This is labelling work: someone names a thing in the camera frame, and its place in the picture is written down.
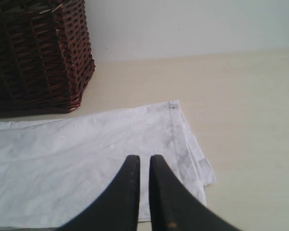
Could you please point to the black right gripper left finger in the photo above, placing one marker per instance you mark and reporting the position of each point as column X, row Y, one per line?
column 117, row 208

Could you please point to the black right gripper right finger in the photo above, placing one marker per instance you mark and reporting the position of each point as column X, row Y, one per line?
column 173, row 207

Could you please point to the white t-shirt with red print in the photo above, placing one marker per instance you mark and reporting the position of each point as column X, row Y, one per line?
column 51, row 170

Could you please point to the dark brown wicker basket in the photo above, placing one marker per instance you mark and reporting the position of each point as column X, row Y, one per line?
column 45, row 56

